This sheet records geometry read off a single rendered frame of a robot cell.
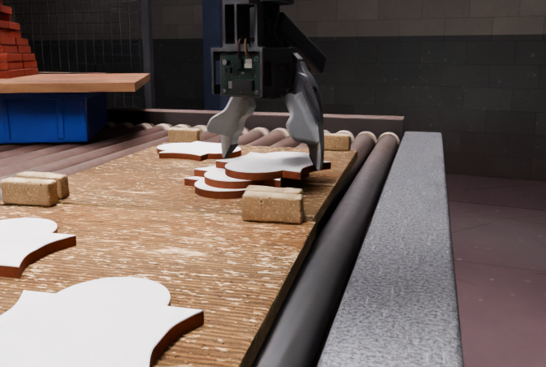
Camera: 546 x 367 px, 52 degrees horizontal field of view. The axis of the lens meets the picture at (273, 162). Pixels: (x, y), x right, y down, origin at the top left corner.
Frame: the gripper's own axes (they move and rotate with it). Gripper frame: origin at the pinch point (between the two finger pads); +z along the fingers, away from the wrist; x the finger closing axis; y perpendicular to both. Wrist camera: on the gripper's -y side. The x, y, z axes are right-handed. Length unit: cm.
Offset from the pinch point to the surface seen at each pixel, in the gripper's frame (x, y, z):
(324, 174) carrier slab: 2.8, -8.0, 2.7
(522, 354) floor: 9, -152, 96
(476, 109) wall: -89, -455, 36
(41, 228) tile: -4.8, 28.6, 1.7
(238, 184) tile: 0.6, 7.7, 1.2
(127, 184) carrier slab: -14.5, 10.4, 2.7
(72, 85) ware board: -53, -11, -7
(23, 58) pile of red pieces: -88, -23, -12
